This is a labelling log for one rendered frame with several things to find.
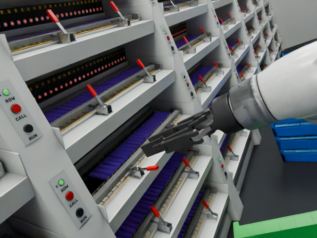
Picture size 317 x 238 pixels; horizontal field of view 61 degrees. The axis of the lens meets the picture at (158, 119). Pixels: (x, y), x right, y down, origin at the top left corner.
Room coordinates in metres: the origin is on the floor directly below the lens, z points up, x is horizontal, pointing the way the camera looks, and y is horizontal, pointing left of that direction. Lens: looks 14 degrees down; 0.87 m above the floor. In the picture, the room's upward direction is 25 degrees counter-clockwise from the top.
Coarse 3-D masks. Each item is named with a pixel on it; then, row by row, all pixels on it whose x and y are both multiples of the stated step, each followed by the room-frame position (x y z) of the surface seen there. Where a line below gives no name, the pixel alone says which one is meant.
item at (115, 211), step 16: (192, 112) 1.05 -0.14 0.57; (80, 160) 0.77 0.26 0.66; (144, 160) 0.78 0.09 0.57; (160, 160) 0.78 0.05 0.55; (144, 176) 0.70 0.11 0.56; (128, 192) 0.65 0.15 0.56; (144, 192) 0.70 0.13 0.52; (112, 208) 0.60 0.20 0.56; (128, 208) 0.62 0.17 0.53; (112, 224) 0.57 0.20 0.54
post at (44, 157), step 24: (0, 48) 0.55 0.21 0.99; (0, 72) 0.52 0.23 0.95; (24, 96) 0.54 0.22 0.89; (0, 120) 0.49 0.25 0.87; (0, 144) 0.49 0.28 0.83; (24, 144) 0.50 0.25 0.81; (48, 144) 0.53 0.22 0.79; (48, 168) 0.51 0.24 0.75; (72, 168) 0.55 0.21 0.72; (48, 192) 0.49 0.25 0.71; (24, 216) 0.54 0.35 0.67; (48, 216) 0.49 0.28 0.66; (96, 216) 0.54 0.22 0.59
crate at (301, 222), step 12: (288, 216) 0.73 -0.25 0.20; (300, 216) 0.71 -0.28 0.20; (312, 216) 0.69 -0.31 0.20; (240, 228) 0.77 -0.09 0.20; (252, 228) 0.75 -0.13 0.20; (264, 228) 0.73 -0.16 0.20; (276, 228) 0.71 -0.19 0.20; (288, 228) 0.69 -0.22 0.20; (300, 228) 0.67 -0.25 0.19; (312, 228) 0.66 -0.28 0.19
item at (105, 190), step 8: (176, 112) 1.04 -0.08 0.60; (168, 120) 0.98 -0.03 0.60; (176, 120) 1.00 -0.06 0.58; (160, 128) 0.92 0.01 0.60; (136, 152) 0.79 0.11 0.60; (128, 160) 0.76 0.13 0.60; (136, 160) 0.77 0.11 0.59; (120, 168) 0.72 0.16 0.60; (112, 176) 0.69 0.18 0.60; (120, 176) 0.70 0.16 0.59; (104, 184) 0.66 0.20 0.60; (112, 184) 0.66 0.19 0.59; (104, 192) 0.63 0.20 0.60; (96, 200) 0.61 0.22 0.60
